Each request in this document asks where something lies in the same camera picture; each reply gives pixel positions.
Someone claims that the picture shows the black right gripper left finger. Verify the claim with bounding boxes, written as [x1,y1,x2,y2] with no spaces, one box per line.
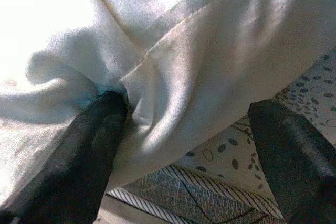
[0,90,130,224]

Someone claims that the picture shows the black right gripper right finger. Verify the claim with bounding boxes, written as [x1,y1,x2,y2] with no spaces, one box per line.
[247,99,336,224]

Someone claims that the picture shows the white pillow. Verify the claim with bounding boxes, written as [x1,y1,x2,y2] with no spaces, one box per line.
[0,0,336,204]

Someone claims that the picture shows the white quilted mattress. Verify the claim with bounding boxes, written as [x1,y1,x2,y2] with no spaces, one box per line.
[104,52,336,224]

